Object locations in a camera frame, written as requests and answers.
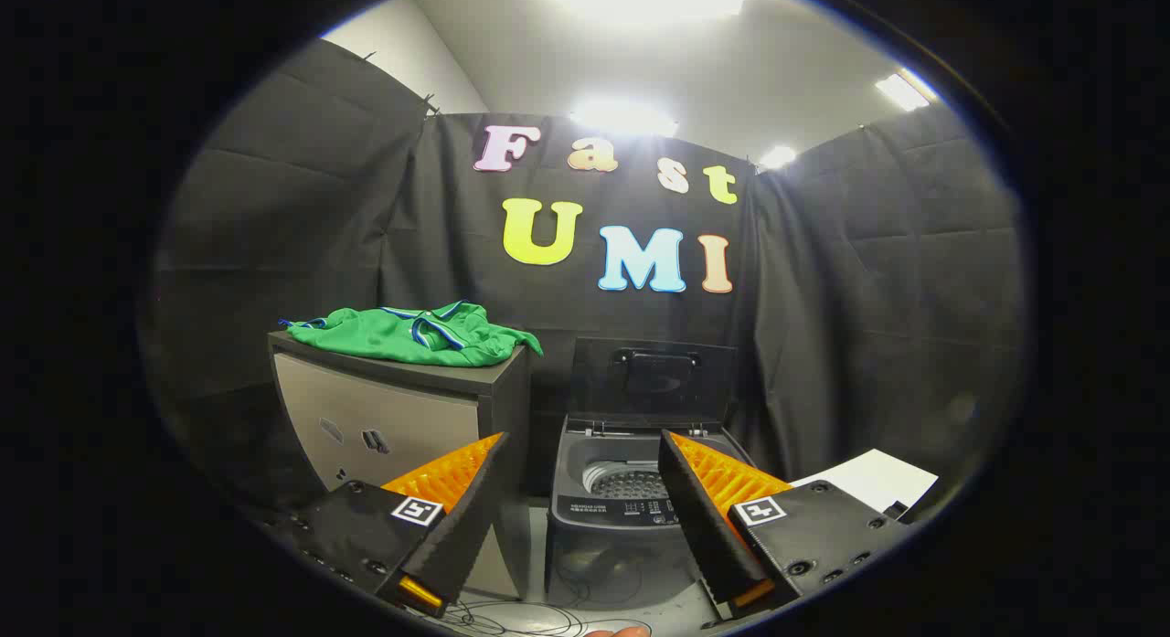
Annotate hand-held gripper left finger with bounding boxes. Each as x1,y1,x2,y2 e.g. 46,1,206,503
274,431,511,620

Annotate grey washing machine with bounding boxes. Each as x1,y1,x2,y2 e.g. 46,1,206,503
546,416,760,610

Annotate green polo shirt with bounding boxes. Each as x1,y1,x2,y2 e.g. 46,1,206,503
279,301,544,367

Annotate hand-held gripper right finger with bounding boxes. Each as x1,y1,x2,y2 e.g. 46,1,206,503
658,429,915,620

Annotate thin black floor cables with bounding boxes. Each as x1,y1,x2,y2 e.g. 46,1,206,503
439,564,659,637

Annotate black backdrop cloth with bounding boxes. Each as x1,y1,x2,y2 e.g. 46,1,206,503
146,38,1029,515

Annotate grey cabinet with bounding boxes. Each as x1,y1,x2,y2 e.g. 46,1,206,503
267,331,533,601

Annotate white flat board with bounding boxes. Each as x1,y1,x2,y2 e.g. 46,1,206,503
791,449,940,519

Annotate dark washing machine lid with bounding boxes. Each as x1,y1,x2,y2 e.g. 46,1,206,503
569,337,738,430

